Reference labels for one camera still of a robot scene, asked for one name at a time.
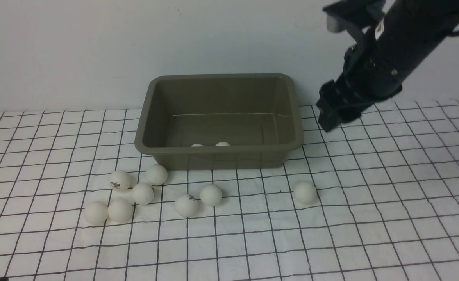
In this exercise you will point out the white ball with dark logo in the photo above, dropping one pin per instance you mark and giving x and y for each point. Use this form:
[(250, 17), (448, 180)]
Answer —
[(186, 205)]

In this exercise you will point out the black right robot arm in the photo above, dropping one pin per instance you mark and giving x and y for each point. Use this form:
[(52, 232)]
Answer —
[(388, 48)]

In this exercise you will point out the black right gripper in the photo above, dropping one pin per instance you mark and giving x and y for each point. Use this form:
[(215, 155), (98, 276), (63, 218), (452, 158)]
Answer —
[(366, 79)]

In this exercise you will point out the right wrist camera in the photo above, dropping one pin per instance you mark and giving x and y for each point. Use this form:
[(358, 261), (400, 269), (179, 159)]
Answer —
[(358, 13)]

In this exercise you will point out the white ping-pong ball cluster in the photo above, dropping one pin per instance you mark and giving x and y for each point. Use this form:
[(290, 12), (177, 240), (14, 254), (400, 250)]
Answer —
[(143, 193)]

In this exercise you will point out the white ball with red logo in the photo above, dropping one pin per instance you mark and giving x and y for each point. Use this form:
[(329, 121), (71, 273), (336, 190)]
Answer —
[(120, 180)]

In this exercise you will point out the olive plastic storage bin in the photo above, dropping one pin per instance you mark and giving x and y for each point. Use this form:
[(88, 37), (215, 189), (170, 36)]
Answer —
[(256, 113)]

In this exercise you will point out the white grid-patterned tablecloth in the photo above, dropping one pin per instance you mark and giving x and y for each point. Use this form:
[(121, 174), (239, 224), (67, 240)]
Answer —
[(387, 206)]

